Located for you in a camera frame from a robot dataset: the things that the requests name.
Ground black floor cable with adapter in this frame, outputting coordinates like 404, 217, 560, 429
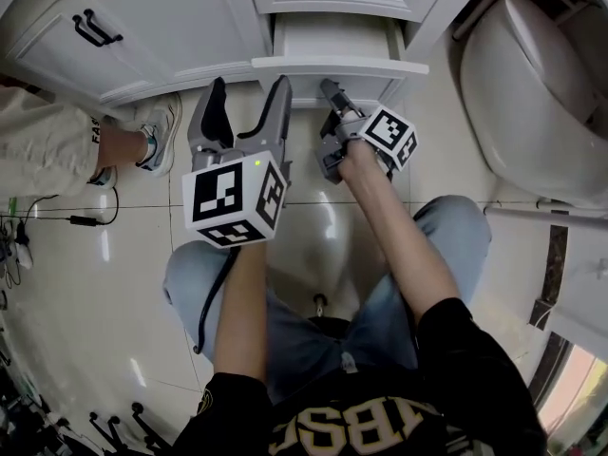
22, 185, 121, 228

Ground window frame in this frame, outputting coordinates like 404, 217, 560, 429
526, 332, 608, 456

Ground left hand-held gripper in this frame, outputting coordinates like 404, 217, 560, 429
181, 74, 294, 250

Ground white bathroom cabinet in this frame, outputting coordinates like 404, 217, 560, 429
0, 0, 498, 109

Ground person's black printed shirt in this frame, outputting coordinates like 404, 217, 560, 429
172, 296, 548, 456

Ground white toilet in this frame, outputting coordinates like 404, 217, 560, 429
458, 0, 608, 209

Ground tangle of cables and plugs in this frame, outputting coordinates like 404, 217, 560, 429
0, 196, 35, 289

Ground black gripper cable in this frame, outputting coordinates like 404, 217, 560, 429
192, 246, 242, 356

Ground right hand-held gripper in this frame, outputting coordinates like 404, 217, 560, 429
313, 78, 420, 185

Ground person's left forearm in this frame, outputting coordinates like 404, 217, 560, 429
213, 240, 270, 385

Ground black stool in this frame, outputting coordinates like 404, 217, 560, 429
306, 292, 355, 340

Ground black cabinet door handle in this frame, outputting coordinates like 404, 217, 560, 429
71, 14, 105, 48
83, 8, 124, 45

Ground person's blue jeans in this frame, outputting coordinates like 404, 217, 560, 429
162, 195, 493, 406

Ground white pipe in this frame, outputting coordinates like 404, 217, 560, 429
483, 199, 608, 231

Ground person's right forearm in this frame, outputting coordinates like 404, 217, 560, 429
336, 140, 463, 325

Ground black tripod legs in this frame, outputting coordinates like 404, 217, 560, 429
87, 400, 172, 456

